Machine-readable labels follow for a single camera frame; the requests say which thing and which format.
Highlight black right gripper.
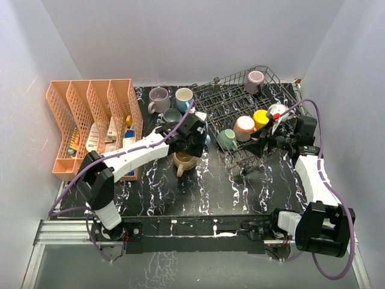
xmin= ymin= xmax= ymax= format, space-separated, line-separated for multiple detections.
xmin=242 ymin=121 xmax=297 ymax=158

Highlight light blue ribbed mug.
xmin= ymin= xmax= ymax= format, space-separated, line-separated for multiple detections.
xmin=205 ymin=134 xmax=211 ymax=146

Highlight tan glazed round mug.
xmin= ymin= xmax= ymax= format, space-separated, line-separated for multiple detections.
xmin=173 ymin=152 xmax=197 ymax=178

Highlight peach pink mug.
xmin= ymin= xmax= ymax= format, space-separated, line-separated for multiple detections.
xmin=233 ymin=116 xmax=256 ymax=142

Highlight yellow mug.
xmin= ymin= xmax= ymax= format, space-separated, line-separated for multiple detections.
xmin=252 ymin=110 xmax=270 ymax=130

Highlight green teal mug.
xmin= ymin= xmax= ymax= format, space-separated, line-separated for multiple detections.
xmin=217 ymin=129 xmax=238 ymax=151

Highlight white speckled ceramic mug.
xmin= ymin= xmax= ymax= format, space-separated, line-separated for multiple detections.
xmin=266 ymin=103 xmax=295 ymax=122

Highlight lavender textured mug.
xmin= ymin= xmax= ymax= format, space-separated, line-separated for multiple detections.
xmin=244 ymin=70 xmax=265 ymax=95

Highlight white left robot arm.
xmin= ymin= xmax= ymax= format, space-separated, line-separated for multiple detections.
xmin=75 ymin=111 xmax=208 ymax=240

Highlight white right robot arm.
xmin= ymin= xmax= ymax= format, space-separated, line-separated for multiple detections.
xmin=246 ymin=116 xmax=355 ymax=258

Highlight grey mug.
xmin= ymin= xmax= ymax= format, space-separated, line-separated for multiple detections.
xmin=159 ymin=108 xmax=182 ymax=126

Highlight blue mug white interior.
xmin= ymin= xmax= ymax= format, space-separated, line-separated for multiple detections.
xmin=175 ymin=88 xmax=193 ymax=114

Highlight lilac mug at back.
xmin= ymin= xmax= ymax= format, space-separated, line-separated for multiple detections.
xmin=147 ymin=87 xmax=171 ymax=114

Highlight papers in organizer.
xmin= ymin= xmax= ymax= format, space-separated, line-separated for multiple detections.
xmin=67 ymin=118 xmax=117 ymax=158

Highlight orange plastic file organizer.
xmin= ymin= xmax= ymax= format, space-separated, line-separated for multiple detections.
xmin=46 ymin=79 xmax=143 ymax=181

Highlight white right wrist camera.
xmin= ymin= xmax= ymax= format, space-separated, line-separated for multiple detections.
xmin=271 ymin=114 xmax=283 ymax=134

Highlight grey wire dish rack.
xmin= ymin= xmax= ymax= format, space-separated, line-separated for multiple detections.
xmin=191 ymin=66 xmax=311 ymax=171

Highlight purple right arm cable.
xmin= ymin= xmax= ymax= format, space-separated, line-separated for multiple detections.
xmin=279 ymin=99 xmax=357 ymax=281

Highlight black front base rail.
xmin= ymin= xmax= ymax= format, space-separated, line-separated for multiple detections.
xmin=90 ymin=214 xmax=299 ymax=259

